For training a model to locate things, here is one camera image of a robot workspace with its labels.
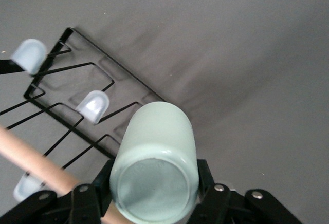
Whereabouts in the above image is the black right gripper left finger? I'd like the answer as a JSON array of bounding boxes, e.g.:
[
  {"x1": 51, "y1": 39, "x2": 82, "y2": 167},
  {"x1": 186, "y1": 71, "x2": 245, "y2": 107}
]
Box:
[{"x1": 0, "y1": 159, "x2": 115, "y2": 224}]

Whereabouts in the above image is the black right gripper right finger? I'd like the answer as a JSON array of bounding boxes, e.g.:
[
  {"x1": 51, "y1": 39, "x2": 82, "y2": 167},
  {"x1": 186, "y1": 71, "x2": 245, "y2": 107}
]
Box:
[{"x1": 187, "y1": 159, "x2": 303, "y2": 224}]

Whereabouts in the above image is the black wire cup holder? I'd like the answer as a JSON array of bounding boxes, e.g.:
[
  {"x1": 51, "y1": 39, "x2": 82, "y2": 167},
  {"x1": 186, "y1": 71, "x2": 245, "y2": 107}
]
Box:
[{"x1": 0, "y1": 27, "x2": 167, "y2": 222}]

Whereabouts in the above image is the pale green plastic cup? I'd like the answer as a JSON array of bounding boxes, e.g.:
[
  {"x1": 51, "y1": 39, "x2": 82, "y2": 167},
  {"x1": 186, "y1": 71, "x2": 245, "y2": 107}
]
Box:
[{"x1": 109, "y1": 101, "x2": 200, "y2": 223}]

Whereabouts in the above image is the dark grey table cover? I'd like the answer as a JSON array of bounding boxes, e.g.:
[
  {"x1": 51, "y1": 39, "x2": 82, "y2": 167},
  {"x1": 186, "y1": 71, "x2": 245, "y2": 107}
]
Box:
[{"x1": 0, "y1": 0, "x2": 329, "y2": 224}]

